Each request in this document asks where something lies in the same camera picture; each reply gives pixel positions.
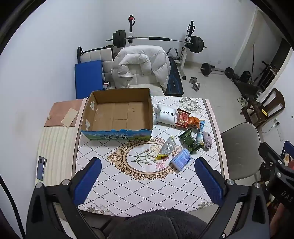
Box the white padded board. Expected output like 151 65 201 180
77 47 114 89

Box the white upholstered chair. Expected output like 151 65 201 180
127 83 165 96

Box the white bench press rack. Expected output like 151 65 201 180
127 14 194 81

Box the grey chair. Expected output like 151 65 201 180
220 122 264 180

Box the light blue stick packet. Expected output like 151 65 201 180
196 119 206 145

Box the blue-grey phone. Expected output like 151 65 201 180
36 156 47 181

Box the blue folded mat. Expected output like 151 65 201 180
75 60 104 100

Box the white soft pillow pack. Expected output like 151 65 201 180
153 103 178 126

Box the blue tissue pack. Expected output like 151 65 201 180
170 148 192 171

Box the cardboard box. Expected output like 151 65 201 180
81 88 154 141

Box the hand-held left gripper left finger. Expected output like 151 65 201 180
26 157 103 239

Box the green packet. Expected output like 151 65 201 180
178 128 202 154

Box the orange snack packet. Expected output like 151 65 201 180
188 116 200 129

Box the person's right forearm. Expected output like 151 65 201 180
270 202 288 239

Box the black weight bench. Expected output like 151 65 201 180
164 48 184 96

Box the red snack packet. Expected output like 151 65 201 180
175 108 191 128

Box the person's dark fleece clothing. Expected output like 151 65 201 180
107 208 207 239

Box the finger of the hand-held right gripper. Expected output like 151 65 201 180
283 141 294 161
258 142 294 179

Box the thin wooden board piece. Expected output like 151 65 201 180
62 108 79 127

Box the floral printed tablecloth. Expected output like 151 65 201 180
75 95 230 217

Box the black cable with charger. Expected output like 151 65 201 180
261 119 282 134

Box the long barbell with black plates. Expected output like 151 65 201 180
106 30 207 54

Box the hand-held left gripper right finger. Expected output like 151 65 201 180
194 157 270 239

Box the short barbell with black plates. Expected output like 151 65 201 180
201 63 235 80

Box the white puffer jacket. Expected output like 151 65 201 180
111 45 171 91

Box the black exercise machine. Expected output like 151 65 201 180
233 76 264 100

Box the brown wooden chair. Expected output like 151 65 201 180
240 88 286 129

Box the purple cloth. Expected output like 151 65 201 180
202 131 213 151

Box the silver foil packet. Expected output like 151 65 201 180
154 136 176 160

